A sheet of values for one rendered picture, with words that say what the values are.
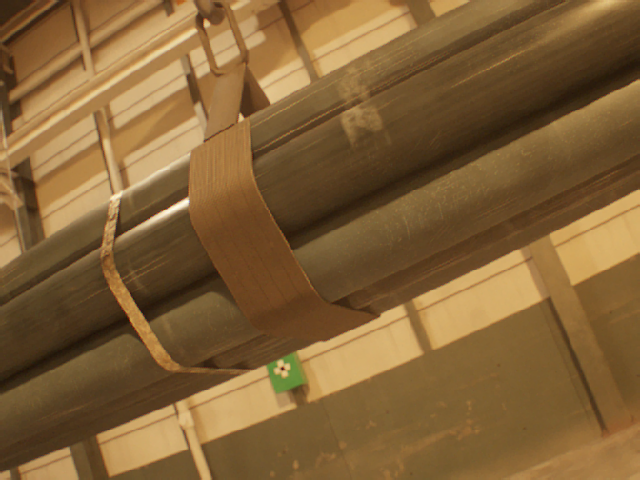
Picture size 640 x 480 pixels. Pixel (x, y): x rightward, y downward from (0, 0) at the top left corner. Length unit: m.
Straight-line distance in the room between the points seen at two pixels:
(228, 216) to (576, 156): 0.64
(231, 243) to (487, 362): 5.97
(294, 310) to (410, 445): 6.03
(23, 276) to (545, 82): 1.24
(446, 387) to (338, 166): 6.07
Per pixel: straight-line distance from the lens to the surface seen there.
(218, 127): 1.51
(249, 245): 1.32
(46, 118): 9.74
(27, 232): 9.94
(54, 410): 1.68
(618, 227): 7.43
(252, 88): 1.81
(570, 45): 1.25
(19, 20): 11.70
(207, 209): 1.33
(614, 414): 6.94
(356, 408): 7.47
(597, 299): 7.16
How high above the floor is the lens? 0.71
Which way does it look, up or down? 18 degrees up
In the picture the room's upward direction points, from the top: 22 degrees counter-clockwise
